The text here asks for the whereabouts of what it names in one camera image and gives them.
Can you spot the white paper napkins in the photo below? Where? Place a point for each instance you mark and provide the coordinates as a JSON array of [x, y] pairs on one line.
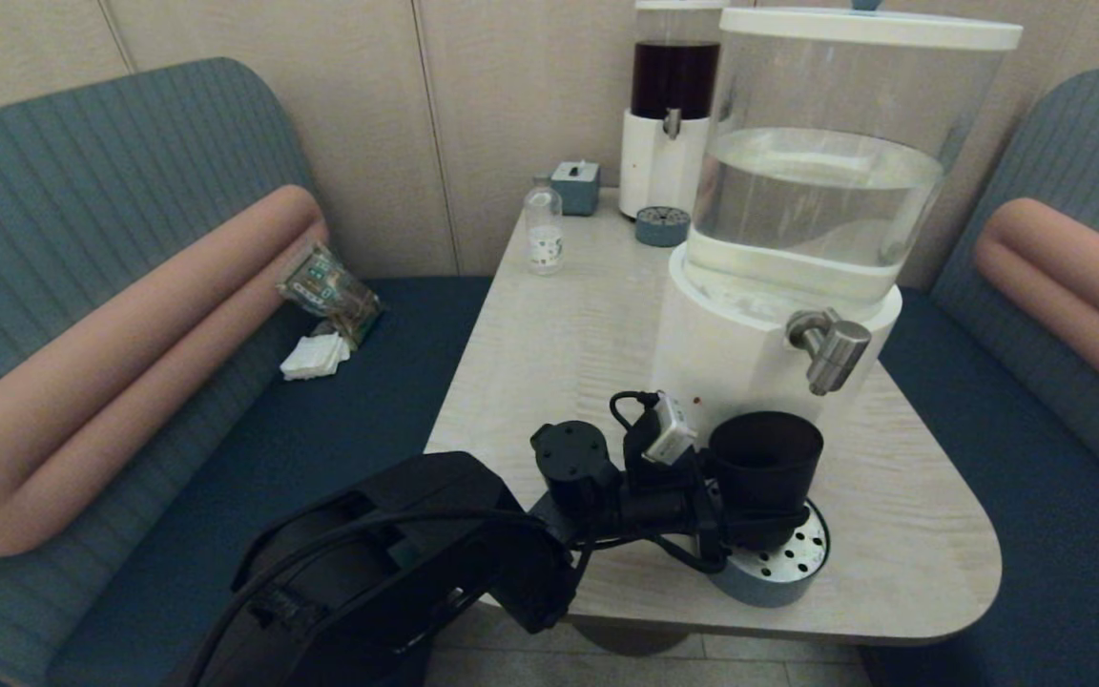
[[316, 356]]

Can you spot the black plastic cup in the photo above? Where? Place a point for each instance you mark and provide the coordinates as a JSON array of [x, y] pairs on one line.
[[764, 468]]

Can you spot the clear green snack packet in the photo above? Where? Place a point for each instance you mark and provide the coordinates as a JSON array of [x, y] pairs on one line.
[[325, 284]]

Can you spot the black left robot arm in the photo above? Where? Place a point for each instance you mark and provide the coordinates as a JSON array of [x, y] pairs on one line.
[[397, 553]]

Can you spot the dark drink dispenser white base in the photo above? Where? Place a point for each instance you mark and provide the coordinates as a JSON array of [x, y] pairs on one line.
[[659, 172]]

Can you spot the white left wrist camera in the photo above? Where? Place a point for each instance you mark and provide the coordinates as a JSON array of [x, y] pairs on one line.
[[671, 429]]

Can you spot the teal upholstered bench seat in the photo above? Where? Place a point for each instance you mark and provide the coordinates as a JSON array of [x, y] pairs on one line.
[[82, 191], [1065, 143]]

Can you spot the silver metal dispenser tap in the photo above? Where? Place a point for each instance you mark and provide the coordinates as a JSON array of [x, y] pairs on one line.
[[833, 353], [672, 124]]

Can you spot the clear water dispenser white base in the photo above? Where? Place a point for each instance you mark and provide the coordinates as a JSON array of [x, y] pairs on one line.
[[731, 334]]

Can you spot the small blue box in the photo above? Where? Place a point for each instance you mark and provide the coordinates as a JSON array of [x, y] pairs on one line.
[[576, 189]]

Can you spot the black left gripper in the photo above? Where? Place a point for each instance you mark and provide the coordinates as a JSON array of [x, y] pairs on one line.
[[664, 506]]

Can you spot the small clear plastic bottle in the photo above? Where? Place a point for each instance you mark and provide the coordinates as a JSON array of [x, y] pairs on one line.
[[544, 236]]

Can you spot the blue drip tray metal grate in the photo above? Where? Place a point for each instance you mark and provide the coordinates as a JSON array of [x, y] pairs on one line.
[[778, 577], [662, 227]]

